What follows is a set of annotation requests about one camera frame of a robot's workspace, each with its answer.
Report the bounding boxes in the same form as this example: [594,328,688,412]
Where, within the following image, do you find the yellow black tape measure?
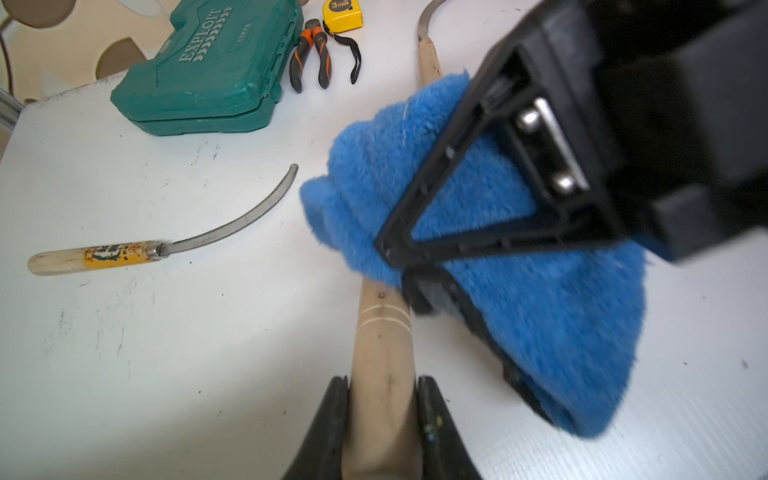
[322,0,364,34]

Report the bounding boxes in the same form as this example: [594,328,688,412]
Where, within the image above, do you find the sickle wooden handle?
[341,278,422,479]
[417,0,445,88]
[27,164,299,276]

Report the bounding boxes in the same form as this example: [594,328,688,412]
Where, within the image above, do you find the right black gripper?
[497,1,767,261]

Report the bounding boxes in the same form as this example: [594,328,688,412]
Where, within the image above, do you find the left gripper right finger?
[417,376,482,480]

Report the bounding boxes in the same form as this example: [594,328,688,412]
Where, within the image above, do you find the blue microfiber rag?
[300,73,646,438]

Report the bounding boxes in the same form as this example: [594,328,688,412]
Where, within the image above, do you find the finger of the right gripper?
[375,47,624,269]

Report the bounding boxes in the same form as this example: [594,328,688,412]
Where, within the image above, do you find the black red handled pliers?
[288,17,364,94]

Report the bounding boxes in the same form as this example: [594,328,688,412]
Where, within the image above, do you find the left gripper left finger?
[282,376,349,480]

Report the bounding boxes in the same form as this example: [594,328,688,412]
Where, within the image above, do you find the green plastic tool case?
[110,0,304,136]

